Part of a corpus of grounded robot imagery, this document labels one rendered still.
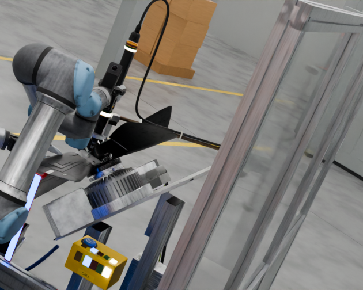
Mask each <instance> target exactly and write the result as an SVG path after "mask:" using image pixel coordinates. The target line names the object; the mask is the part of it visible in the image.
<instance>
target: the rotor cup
mask: <svg viewBox="0 0 363 290"><path fill-rule="evenodd" d="M91 139H92V138H91ZM91 139H90V141H89V143H88V145H87V149H88V153H89V151H90V147H91V145H92V141H91ZM101 142H103V140H101V139H99V140H98V142H97V143H95V144H94V145H93V146H94V147H93V149H92V150H91V153H90V154H91V155H93V156H94V157H95V158H97V159H98V160H100V161H101V163H100V164H101V165H99V166H96V167H95V168H94V169H93V170H92V171H91V172H90V173H89V174H88V175H87V176H86V177H87V178H89V177H92V176H93V175H95V174H97V173H99V172H101V171H104V170H106V169H108V168H110V167H112V166H115V165H118V164H120V163H121V162H122V161H121V159H120V158H118V159H112V157H111V153H110V152H108V151H107V150H106V149H104V148H102V146H100V144H101Z"/></svg>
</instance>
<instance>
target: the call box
mask: <svg viewBox="0 0 363 290"><path fill-rule="evenodd" d="M85 238H91V239H93V238H92V237H90V236H88V235H87V236H85V237H83V238H81V239H79V240H78V241H76V242H74V243H73V245H72V247H71V250H70V252H69V255H68V257H67V260H66V262H65V267H66V268H68V269H69V270H71V271H73V272H74V273H76V274H78V275H80V276H81V277H83V278H85V279H86V280H88V281H90V282H91V283H93V284H95V285H97V286H98V287H100V288H102V289H103V290H107V289H108V288H110V287H111V286H113V285H114V284H115V283H117V282H118V281H119V279H120V277H121V274H122V272H123V269H124V267H125V265H126V262H127V260H128V258H127V257H125V256H123V255H122V254H120V253H118V252H117V251H115V250H113V249H111V248H109V247H108V246H106V245H104V244H102V243H101V242H99V241H97V240H95V239H93V240H94V241H96V245H95V247H91V246H88V247H87V248H84V247H82V246H81V245H82V244H83V243H84V239H85ZM92 248H95V249H97V250H98V251H97V252H96V253H94V252H92V251H91V249H92ZM77 251H79V252H81V253H83V255H82V258H81V260H80V262H78V261H76V260H75V259H74V256H75V254H76V252H77ZM98 252H102V253H104V255H103V256H102V257H101V256H99V255H97V253H98ZM105 255H107V256H109V257H111V259H114V260H116V261H117V263H116V264H113V263H111V262H110V260H111V259H110V260H106V259H105V258H103V257H104V256H105ZM85 256H88V257H90V258H91V259H92V260H95V261H97V262H98V264H99V263H100V264H102V265H104V266H105V267H107V268H109V269H111V272H110V275H109V277H108V278H106V277H104V276H102V274H99V273H97V272H96V271H94V270H92V269H91V268H89V267H87V266H85V265H83V264H82V263H83V261H84V259H85Z"/></svg>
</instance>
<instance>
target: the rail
mask: <svg viewBox="0 0 363 290"><path fill-rule="evenodd" d="M42 281H43V280H41V279H39V278H38V277H36V276H34V275H33V274H31V273H29V272H28V271H26V270H25V269H23V268H21V267H19V266H18V265H16V264H14V263H12V262H8V261H7V260H5V259H4V257H3V256H1V255H0V287H1V288H2V289H4V290H50V289H49V288H47V287H46V285H44V284H43V283H41V282H42ZM44 282H45V281H44ZM45 283H46V282H45ZM46 284H47V283H46Z"/></svg>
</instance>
